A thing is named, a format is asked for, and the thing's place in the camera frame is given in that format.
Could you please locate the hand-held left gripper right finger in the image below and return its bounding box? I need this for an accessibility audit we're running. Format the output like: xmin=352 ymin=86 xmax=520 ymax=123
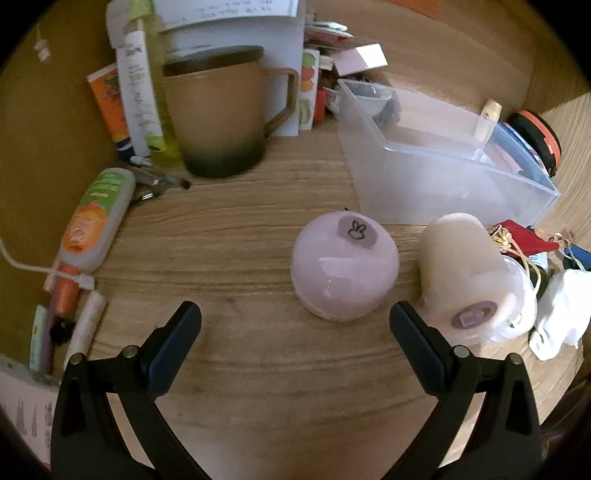
xmin=384 ymin=301 xmax=542 ymax=480

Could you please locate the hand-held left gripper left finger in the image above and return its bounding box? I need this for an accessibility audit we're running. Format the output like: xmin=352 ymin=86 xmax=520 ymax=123
xmin=50 ymin=301 xmax=213 ymax=480

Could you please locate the pale pink round container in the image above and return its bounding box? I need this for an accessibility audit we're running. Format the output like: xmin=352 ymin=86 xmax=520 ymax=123
xmin=291 ymin=210 xmax=400 ymax=321

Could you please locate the red pouch with gold ribbon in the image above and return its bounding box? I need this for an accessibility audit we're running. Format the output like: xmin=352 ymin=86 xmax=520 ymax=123
xmin=488 ymin=220 xmax=561 ymax=278

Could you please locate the clear plastic storage bin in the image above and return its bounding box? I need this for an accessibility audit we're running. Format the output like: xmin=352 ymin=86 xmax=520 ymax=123
xmin=337 ymin=78 xmax=560 ymax=227

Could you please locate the wooden desktop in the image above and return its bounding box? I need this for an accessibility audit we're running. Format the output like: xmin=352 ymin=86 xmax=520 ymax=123
xmin=60 ymin=106 xmax=591 ymax=480

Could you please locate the white stick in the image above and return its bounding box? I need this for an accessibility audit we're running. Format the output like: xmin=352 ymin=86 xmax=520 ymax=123
xmin=65 ymin=291 xmax=108 ymax=370

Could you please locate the cream cylindrical jar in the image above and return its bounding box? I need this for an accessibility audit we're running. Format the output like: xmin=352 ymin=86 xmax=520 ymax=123
xmin=416 ymin=213 xmax=539 ymax=346

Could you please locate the pastel striped stick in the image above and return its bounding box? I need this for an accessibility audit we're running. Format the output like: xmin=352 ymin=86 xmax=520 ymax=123
xmin=30 ymin=305 xmax=56 ymax=374

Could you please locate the orange and green cream tube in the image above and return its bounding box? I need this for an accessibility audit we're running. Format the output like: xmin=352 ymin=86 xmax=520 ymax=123
xmin=44 ymin=168 xmax=137 ymax=319

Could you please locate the printed paper sheet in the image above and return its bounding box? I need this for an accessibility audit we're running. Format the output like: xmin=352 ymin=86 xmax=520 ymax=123
xmin=0 ymin=355 xmax=63 ymax=467

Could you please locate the black pen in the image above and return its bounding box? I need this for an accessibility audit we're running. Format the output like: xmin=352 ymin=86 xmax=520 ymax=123
xmin=134 ymin=170 xmax=192 ymax=190

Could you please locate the blue printed packet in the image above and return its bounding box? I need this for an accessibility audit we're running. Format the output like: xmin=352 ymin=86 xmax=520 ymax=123
xmin=489 ymin=122 xmax=552 ymax=178

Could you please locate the brown mug with lid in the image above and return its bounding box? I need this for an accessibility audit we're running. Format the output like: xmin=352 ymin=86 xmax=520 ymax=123
xmin=161 ymin=46 xmax=300 ymax=178

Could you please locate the orange and black round case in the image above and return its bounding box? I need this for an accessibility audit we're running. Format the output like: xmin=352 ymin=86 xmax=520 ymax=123
xmin=505 ymin=110 xmax=563 ymax=178

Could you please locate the small pale yellow bottle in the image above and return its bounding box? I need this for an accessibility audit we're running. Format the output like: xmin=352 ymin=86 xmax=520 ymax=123
xmin=475 ymin=98 xmax=503 ymax=139

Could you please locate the orange printed box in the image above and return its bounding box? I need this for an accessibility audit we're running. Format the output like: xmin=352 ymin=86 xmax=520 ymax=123
xmin=87 ymin=62 xmax=134 ymax=153

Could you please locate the small clear box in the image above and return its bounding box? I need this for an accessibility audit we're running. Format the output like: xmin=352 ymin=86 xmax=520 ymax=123
xmin=350 ymin=80 xmax=400 ymax=126

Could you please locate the white tube with green print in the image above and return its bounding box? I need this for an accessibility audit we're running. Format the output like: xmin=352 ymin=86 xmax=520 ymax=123
xmin=115 ymin=28 xmax=164 ymax=158

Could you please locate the fruit pattern box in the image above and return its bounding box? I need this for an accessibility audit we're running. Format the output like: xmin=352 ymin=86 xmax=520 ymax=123
xmin=298 ymin=48 xmax=321 ymax=128

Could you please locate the small pink and white box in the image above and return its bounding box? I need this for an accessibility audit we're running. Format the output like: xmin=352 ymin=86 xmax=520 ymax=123
xmin=332 ymin=42 xmax=389 ymax=77

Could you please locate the white folded card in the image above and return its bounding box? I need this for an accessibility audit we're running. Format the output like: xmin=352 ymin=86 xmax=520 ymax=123
xmin=161 ymin=18 xmax=305 ymax=138

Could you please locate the pile of small cards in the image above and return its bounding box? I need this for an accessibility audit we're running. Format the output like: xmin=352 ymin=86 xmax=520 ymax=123
xmin=305 ymin=21 xmax=352 ymax=123

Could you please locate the handwritten white paper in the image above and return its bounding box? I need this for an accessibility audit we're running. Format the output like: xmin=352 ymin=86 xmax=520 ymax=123
xmin=152 ymin=0 xmax=301 ymax=31

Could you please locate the orange sticky note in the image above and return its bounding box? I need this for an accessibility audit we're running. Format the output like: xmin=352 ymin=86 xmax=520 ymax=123
xmin=392 ymin=0 xmax=437 ymax=19

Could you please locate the white cable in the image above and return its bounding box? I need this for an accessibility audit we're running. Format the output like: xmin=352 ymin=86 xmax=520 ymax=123
xmin=0 ymin=235 xmax=95 ymax=289

